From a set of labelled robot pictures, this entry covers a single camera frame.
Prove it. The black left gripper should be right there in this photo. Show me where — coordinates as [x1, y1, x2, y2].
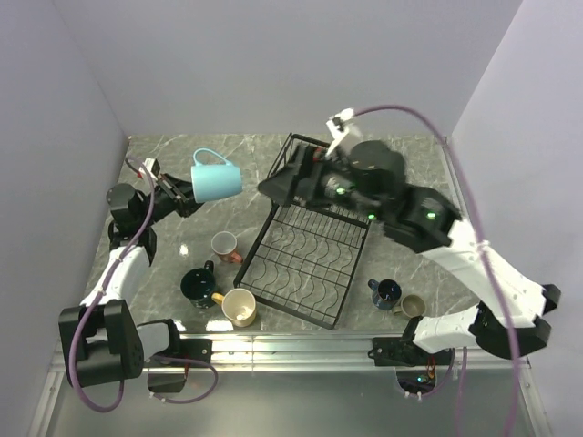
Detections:
[138, 172, 217, 227]

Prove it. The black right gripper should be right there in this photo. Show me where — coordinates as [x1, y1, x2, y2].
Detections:
[258, 141, 386, 223]

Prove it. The light blue mug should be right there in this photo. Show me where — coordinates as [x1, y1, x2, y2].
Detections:
[190, 148, 243, 204]

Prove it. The pink mug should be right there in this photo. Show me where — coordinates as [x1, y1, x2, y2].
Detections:
[210, 231, 243, 264]

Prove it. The black wire dish rack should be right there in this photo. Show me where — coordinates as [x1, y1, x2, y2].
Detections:
[233, 132, 379, 330]

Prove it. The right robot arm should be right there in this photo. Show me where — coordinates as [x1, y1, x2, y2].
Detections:
[258, 140, 561, 366]

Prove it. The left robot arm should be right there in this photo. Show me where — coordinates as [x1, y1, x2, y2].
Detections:
[58, 174, 200, 388]

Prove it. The dark green mug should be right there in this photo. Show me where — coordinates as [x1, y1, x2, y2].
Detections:
[180, 260, 218, 310]

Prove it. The cream yellow mug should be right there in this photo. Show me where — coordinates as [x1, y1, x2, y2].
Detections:
[211, 288, 257, 328]

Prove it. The dark blue glazed mug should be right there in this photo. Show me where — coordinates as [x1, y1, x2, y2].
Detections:
[367, 279, 402, 310]

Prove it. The grey-green ceramic mug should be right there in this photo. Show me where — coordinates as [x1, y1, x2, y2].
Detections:
[392, 294, 427, 319]

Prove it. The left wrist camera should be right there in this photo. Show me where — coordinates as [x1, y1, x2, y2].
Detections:
[144, 158, 160, 180]

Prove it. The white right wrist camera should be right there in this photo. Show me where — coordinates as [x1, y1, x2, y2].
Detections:
[325, 108, 363, 158]

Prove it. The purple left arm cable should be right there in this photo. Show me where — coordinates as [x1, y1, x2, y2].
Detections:
[70, 157, 220, 410]

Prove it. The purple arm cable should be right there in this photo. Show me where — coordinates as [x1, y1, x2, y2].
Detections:
[70, 157, 220, 410]
[354, 105, 523, 401]

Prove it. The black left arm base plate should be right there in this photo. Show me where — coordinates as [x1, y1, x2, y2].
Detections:
[145, 338, 212, 367]

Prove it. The aluminium front rail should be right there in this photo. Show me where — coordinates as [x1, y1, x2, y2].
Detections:
[143, 331, 512, 373]

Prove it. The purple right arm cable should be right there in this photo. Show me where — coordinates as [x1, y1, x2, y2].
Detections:
[354, 105, 523, 401]

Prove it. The white aluminium side rail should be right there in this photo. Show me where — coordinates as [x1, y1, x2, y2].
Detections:
[436, 136, 471, 219]

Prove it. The black box under rail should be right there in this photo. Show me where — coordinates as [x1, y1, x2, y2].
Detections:
[147, 370, 188, 394]

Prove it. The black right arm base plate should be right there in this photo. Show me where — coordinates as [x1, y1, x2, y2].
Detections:
[368, 337, 454, 367]

